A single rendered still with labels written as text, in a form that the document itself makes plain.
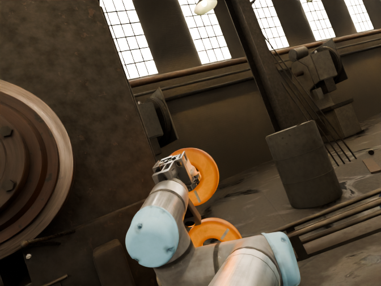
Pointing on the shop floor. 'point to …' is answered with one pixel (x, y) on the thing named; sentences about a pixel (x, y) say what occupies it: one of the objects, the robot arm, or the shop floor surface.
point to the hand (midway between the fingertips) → (187, 169)
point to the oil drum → (304, 165)
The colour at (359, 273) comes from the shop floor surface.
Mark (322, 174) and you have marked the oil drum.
